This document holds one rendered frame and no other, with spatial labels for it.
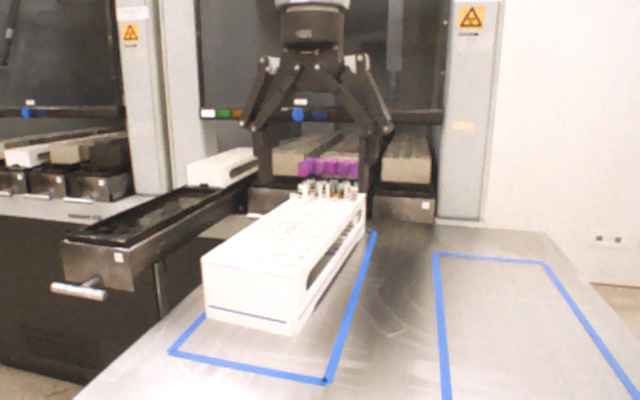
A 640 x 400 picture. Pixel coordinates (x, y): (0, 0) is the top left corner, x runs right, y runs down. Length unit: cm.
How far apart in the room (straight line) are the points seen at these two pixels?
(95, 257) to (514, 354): 58
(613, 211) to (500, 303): 189
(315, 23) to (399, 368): 36
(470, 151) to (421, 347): 65
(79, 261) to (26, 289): 88
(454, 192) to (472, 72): 27
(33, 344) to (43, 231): 46
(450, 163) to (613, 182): 143
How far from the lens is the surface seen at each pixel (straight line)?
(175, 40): 113
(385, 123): 47
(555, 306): 49
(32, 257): 152
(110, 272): 69
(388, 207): 89
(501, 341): 41
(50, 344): 165
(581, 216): 229
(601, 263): 242
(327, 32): 47
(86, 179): 125
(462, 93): 95
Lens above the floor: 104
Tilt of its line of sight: 14 degrees down
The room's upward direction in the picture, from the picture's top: straight up
